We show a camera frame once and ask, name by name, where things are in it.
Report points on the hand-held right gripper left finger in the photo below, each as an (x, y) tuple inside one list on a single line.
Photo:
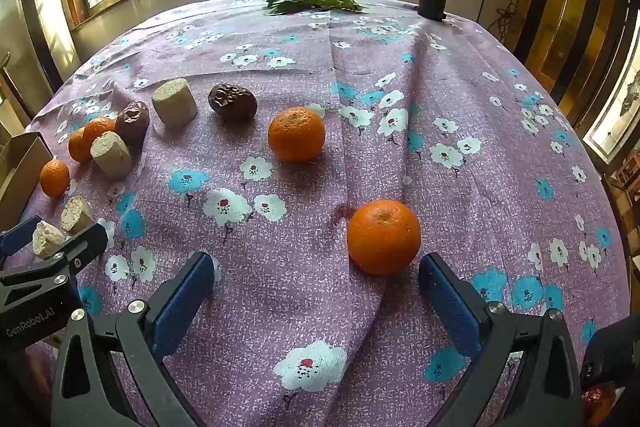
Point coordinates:
[(185, 302)]

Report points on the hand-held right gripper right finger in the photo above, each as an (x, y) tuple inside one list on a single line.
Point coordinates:
[(450, 307)]

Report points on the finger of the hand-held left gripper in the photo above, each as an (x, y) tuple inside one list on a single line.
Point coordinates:
[(15, 239), (82, 247)]

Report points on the beige cylindrical snack piece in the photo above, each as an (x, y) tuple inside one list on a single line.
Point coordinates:
[(111, 154), (47, 239), (173, 101), (76, 214)]

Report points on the small orange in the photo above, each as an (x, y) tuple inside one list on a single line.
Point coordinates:
[(100, 128), (54, 178), (75, 148)]

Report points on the cardboard box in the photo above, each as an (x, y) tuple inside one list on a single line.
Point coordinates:
[(20, 167)]

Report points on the large orange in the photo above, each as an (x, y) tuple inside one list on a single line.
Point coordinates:
[(296, 134), (384, 237)]

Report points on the dark red date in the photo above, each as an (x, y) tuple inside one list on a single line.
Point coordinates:
[(232, 102), (132, 122)]

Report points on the red object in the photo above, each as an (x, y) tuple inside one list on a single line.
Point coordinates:
[(597, 402)]

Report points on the purple floral tablecloth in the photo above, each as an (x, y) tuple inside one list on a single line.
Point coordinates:
[(320, 72)]

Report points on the green leafy vegetable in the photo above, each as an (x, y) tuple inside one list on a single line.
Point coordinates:
[(312, 3)]

